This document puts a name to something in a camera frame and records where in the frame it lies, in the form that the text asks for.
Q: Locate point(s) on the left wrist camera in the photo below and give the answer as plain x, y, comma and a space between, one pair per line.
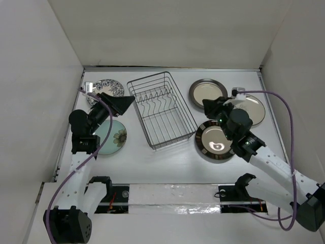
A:
87, 87

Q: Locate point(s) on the brown rim cream plate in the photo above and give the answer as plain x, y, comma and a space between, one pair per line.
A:
206, 89

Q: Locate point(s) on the blue floral plate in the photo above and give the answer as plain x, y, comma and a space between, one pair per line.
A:
109, 86

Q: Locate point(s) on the grey tree pattern plate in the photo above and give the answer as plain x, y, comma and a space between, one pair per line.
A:
255, 109

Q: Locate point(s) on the dark striped rim plate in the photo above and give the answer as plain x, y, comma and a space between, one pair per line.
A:
211, 141

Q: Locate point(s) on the wire dish rack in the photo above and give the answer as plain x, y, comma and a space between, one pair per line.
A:
163, 113

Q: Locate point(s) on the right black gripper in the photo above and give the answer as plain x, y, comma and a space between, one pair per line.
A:
211, 107

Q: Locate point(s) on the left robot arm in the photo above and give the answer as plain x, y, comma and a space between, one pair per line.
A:
68, 216

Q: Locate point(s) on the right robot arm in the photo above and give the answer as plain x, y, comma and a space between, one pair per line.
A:
301, 196

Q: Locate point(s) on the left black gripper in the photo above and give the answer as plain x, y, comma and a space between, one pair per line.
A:
118, 104

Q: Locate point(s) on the green flower plate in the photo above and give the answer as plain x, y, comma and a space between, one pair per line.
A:
117, 137

